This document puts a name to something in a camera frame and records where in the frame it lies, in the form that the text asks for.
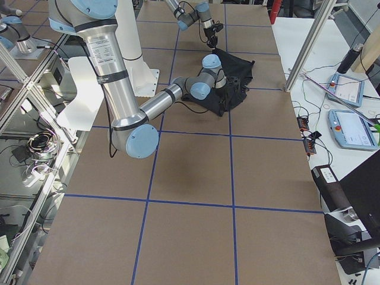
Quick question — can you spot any black graphic t-shirt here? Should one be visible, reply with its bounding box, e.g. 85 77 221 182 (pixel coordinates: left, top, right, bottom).
181 48 255 116

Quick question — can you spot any far blue teach pendant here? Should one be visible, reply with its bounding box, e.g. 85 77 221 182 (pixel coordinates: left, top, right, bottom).
327 73 365 108

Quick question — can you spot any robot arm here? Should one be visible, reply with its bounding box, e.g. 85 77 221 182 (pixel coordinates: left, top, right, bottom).
49 1 253 159
164 0 223 49

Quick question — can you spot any blue teach pendant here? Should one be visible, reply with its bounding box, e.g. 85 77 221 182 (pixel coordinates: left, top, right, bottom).
327 73 365 108
328 110 379 151

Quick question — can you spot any metal reacher grabber tool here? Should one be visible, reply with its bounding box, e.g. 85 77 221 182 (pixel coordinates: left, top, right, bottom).
299 71 380 133

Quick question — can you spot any black water bottle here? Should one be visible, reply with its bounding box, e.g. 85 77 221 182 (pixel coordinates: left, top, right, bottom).
337 43 364 74

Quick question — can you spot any near blue teach pendant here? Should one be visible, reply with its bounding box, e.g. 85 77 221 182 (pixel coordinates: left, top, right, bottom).
328 110 379 151

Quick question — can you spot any white plastic chair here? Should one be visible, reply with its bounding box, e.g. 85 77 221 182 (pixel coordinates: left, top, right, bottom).
57 56 104 131

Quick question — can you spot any black monitor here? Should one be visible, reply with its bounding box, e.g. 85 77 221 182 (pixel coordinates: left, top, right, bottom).
340 151 380 238

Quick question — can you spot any aluminium frame post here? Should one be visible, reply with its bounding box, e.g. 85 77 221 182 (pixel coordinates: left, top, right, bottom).
284 0 336 93

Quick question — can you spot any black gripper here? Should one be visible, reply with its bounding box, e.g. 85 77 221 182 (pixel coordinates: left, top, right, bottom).
218 77 247 112
203 21 223 49

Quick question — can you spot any black power strip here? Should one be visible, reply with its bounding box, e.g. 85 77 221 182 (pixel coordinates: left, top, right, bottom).
296 116 316 157

